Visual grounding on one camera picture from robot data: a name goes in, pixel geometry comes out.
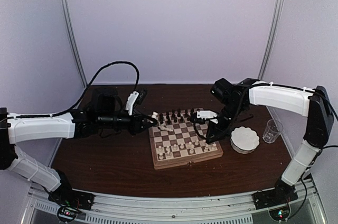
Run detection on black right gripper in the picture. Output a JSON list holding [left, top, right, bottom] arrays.
[[206, 101, 246, 144]]

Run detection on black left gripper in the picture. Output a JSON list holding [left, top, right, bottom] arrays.
[[98, 109, 158, 136]]

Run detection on white rook chess piece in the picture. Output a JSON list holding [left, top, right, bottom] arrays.
[[211, 143, 216, 151]]

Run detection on wooden chess board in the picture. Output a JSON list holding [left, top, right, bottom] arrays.
[[148, 122, 223, 170]]

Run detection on white knight chess piece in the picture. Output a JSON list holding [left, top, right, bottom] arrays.
[[166, 148, 172, 158]]

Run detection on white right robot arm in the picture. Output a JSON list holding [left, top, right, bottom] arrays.
[[196, 78, 337, 204]]

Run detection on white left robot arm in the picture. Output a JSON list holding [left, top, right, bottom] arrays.
[[1, 88, 157, 205]]

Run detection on white queen chess piece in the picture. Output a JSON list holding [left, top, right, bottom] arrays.
[[158, 125, 174, 132]]

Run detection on black chess pieces rows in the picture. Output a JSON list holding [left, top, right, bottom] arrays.
[[156, 108, 202, 128]]

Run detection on right round controller board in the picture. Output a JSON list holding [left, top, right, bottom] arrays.
[[269, 207, 290, 221]]

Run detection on round controller board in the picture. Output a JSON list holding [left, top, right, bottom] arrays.
[[57, 206, 81, 222], [269, 207, 290, 221]]

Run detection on left round controller board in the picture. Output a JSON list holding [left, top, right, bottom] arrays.
[[57, 206, 81, 222]]

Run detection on white scalloped ceramic bowl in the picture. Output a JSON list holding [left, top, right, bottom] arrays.
[[230, 126, 260, 154]]

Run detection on clear drinking glass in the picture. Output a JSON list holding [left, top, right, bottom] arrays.
[[262, 119, 283, 144]]

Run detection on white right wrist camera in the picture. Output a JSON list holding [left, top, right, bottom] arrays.
[[190, 110, 219, 124]]

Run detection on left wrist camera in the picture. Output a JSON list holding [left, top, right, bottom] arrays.
[[125, 89, 147, 116]]

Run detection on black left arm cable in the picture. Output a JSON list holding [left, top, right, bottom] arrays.
[[7, 61, 140, 119]]

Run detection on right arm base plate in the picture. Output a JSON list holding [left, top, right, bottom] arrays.
[[252, 189, 298, 210]]

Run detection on aluminium front rail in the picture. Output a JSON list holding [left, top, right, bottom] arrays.
[[19, 178, 329, 223]]

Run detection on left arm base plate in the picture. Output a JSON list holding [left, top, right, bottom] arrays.
[[48, 191, 95, 210]]

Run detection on left aluminium frame post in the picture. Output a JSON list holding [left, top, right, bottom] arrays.
[[61, 0, 88, 88]]

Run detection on aluminium frame post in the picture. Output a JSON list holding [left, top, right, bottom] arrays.
[[61, 0, 88, 88], [258, 0, 285, 80]]

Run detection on right aluminium frame post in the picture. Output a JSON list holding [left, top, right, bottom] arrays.
[[258, 0, 285, 80]]

